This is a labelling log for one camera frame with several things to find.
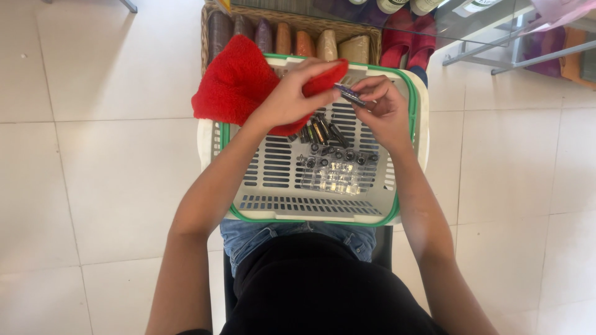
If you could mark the row of upright black-capped lipsticks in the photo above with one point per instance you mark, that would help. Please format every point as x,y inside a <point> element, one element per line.
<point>349,156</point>

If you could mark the grey metal furniture leg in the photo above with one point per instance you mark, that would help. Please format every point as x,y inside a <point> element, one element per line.
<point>128,4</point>

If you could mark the person's black shirt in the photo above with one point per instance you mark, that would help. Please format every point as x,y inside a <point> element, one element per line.
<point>316,288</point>

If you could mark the purple bag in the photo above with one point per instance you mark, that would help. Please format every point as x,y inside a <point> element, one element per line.
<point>542,53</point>

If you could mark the white green-rimmed plastic basket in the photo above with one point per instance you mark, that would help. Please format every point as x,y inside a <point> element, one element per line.
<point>274,186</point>

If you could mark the orange bag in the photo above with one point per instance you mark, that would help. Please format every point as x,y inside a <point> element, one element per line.
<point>577,60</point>

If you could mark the heap of loose lipsticks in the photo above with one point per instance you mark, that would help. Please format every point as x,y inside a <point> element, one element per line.
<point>321,130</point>

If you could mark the white bottle with dark label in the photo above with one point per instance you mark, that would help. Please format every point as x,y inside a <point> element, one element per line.
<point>390,4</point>
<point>423,5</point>

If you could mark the pink cloth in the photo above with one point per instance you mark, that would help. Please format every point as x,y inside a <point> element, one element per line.
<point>565,11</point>

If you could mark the blue shoe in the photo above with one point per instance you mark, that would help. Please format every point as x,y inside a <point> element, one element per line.
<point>419,75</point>

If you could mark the glass table with metal frame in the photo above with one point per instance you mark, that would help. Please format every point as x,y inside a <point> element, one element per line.
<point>489,42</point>

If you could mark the clear acrylic organizer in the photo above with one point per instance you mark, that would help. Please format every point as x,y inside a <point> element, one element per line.
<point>337,179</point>

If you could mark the person's blue jeans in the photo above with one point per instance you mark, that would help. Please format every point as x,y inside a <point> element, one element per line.
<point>246,239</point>

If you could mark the person's left hand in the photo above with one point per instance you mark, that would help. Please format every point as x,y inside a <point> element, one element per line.
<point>284,100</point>

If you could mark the red slipper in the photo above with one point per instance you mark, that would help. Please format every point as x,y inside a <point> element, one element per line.
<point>395,44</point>
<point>423,46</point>

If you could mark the person's right hand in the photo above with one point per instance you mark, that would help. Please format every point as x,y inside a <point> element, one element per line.
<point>389,116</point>

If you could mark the white lying bottle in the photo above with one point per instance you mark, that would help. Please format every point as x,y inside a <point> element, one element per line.
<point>477,6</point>

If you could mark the red fluffy cloth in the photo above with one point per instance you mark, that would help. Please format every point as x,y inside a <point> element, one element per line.
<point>233,83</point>

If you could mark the row of rolled coloured cloths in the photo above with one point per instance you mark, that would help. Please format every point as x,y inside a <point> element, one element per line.
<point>305,44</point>

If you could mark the purple lipstick tube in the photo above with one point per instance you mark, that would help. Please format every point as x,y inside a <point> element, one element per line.
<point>348,94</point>

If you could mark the yellow packet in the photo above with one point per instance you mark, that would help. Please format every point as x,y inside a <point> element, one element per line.
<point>223,4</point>

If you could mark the brown wicker basket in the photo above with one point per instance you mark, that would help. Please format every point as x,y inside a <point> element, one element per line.
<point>298,21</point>

